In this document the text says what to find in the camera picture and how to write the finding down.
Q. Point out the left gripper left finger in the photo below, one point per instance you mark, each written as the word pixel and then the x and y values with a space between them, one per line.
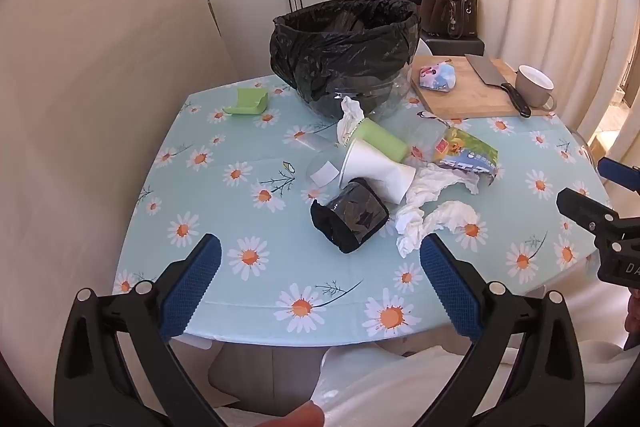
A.
pixel 93 385

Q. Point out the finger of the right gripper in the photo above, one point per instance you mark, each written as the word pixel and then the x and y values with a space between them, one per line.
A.
pixel 587 213
pixel 620 174

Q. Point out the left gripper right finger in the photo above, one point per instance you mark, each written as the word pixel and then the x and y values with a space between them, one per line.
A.
pixel 546 384

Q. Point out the green yellow snack packet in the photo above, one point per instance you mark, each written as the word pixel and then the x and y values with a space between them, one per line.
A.
pixel 457 149

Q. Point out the large white tissue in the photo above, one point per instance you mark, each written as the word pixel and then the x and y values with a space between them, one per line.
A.
pixel 422 214

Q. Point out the pink blue wrapper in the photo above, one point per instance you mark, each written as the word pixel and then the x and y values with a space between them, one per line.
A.
pixel 440 77

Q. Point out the clear plastic bag with sticker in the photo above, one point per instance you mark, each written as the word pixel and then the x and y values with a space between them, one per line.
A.
pixel 326 160

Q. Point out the green curved plastic piece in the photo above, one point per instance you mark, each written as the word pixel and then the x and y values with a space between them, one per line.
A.
pixel 249 101

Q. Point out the white sleeved forearm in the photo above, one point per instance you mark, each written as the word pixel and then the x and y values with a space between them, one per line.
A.
pixel 368 386

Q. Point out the black bag lined trash bin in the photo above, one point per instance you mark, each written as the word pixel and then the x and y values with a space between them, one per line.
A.
pixel 357 49

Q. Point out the person's right hand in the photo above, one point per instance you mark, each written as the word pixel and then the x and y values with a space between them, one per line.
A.
pixel 632 322

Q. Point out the person's left hand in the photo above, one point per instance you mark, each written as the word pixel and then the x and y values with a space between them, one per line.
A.
pixel 307 415

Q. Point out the beige ceramic mug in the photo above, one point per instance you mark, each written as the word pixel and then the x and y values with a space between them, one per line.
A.
pixel 536 88

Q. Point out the black box under handbag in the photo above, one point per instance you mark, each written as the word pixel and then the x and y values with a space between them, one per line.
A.
pixel 454 47

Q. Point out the brown leather handbag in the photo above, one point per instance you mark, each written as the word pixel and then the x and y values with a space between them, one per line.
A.
pixel 449 19

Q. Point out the white paper cup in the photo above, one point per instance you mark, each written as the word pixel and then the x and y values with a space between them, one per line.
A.
pixel 389 179

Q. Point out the white chair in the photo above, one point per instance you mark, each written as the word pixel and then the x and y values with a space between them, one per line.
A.
pixel 423 49

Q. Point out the daisy print blue tablecloth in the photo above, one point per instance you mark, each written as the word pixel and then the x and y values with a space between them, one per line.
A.
pixel 311 252

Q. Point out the steel cleaver black handle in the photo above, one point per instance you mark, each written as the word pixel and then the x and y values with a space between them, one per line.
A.
pixel 489 74

